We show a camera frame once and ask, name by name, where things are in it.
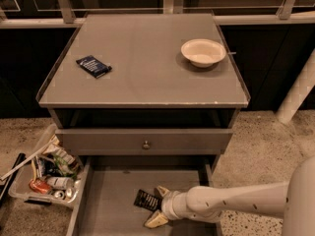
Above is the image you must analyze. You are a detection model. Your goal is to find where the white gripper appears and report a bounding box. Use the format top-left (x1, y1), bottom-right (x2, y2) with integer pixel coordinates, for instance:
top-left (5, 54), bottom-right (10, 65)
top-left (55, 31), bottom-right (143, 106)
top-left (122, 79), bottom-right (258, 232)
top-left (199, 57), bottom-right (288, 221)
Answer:
top-left (145, 186), bottom-right (192, 229)

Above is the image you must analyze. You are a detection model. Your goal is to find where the black rxbar chocolate wrapper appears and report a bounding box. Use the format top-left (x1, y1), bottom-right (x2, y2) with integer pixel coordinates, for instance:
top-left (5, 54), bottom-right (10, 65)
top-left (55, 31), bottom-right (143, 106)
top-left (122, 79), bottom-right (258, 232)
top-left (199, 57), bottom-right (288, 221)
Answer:
top-left (134, 190), bottom-right (162, 211)

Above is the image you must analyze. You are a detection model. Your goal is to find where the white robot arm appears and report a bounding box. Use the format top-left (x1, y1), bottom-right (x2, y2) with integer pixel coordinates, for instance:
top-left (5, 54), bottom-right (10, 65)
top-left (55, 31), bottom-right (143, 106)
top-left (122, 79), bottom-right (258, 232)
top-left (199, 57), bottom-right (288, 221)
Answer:
top-left (145, 157), bottom-right (315, 236)

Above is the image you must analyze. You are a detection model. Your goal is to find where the open grey middle drawer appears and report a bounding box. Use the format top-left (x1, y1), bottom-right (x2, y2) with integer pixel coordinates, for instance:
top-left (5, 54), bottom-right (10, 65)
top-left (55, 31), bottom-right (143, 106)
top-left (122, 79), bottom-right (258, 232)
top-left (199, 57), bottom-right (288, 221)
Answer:
top-left (66, 155), bottom-right (221, 236)

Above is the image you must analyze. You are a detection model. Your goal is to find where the round metal drawer knob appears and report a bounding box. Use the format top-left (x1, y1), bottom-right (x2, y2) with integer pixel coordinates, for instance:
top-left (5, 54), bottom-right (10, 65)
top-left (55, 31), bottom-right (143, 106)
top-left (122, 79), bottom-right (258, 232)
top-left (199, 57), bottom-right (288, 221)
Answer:
top-left (142, 141), bottom-right (151, 149)

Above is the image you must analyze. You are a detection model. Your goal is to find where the grey top drawer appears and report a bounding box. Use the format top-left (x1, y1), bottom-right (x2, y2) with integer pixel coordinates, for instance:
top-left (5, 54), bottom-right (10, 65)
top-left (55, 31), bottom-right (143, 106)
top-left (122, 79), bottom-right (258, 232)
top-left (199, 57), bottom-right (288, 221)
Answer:
top-left (55, 128), bottom-right (232, 155)

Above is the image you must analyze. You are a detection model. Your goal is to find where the grey drawer cabinet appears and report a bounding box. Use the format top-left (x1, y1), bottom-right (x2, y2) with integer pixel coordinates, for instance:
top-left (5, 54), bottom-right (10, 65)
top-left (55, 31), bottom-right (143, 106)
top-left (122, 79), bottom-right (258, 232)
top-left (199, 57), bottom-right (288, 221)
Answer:
top-left (35, 13), bottom-right (251, 164)

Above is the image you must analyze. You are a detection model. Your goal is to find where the green white snack bag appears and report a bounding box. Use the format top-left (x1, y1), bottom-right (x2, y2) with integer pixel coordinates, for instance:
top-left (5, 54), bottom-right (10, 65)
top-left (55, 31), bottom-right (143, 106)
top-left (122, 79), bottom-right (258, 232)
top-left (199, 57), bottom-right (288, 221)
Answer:
top-left (45, 145), bottom-right (79, 177)

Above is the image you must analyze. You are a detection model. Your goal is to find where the white can in bin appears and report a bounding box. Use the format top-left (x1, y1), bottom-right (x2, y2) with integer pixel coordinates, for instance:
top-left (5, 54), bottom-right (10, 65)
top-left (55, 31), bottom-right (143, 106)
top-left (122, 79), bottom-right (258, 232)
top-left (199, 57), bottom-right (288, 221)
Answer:
top-left (46, 177), bottom-right (74, 190)

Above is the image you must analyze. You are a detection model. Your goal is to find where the clear plastic bin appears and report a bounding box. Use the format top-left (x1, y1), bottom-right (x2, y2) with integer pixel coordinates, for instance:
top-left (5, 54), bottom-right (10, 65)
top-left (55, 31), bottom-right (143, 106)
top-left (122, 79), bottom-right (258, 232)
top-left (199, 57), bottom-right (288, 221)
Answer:
top-left (9, 124), bottom-right (83, 207)

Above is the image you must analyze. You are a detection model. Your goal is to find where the orange snack packet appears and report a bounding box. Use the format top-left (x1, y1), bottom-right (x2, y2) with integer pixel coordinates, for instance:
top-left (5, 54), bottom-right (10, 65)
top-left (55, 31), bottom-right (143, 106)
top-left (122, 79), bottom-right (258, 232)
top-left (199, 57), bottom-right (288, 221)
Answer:
top-left (29, 179), bottom-right (52, 195)

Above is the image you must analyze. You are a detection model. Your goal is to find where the blue snack bar wrapper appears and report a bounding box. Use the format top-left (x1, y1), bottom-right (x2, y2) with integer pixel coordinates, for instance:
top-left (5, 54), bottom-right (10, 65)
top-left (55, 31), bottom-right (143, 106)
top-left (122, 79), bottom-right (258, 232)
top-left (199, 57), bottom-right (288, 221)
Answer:
top-left (76, 55), bottom-right (112, 79)

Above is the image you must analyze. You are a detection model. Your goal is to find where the white paper bowl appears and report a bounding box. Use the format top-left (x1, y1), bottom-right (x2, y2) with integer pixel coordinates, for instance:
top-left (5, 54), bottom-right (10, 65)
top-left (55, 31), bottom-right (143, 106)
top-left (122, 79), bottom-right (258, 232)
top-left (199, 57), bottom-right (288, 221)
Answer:
top-left (181, 39), bottom-right (226, 68)

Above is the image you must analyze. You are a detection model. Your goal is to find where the white diagonal post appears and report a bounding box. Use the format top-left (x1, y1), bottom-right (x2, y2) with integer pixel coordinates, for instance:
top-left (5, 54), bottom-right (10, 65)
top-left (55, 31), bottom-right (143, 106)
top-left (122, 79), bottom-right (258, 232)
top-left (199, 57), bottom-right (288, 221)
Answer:
top-left (276, 49), bottom-right (315, 124)

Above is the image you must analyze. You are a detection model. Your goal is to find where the metal window railing frame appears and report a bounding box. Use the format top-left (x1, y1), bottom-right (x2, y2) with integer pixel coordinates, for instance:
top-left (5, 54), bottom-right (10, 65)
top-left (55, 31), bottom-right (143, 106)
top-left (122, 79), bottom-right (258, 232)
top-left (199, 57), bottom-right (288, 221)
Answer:
top-left (0, 0), bottom-right (315, 29)

